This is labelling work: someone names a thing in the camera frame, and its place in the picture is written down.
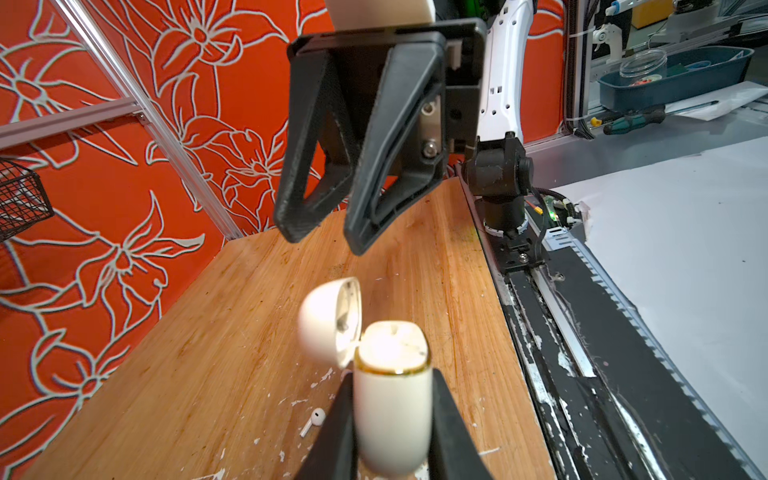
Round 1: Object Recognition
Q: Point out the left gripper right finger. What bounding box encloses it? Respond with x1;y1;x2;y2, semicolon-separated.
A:
428;368;492;480

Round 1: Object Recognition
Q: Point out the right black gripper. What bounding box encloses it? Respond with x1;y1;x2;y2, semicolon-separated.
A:
274;19;486;256

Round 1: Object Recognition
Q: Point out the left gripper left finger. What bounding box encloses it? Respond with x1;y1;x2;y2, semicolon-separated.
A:
294;373;358;480

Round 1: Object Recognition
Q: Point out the white wireless earbud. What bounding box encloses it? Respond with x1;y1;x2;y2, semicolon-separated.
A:
299;408;326;438

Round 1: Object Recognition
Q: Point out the white earbud charging case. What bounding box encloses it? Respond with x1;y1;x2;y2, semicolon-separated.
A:
298;277;433;477

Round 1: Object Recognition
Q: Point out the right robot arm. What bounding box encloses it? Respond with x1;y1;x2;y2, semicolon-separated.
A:
274;1;537;255

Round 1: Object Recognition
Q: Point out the small green circuit board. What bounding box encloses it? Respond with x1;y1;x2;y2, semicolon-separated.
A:
525;188;585;230

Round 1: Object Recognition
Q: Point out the clear glass jar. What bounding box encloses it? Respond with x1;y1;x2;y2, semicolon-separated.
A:
619;49;667;86

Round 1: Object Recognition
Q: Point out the teal plastic tray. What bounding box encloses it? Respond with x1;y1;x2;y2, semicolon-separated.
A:
598;46;755;112

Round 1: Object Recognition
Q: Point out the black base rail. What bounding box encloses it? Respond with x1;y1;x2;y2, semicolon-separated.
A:
467;196;761;479

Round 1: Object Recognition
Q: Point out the green handled screwdriver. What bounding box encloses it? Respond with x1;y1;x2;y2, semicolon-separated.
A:
589;100;719;135

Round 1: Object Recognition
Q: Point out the black wire wall basket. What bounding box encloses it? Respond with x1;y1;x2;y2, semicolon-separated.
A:
1;159;54;242

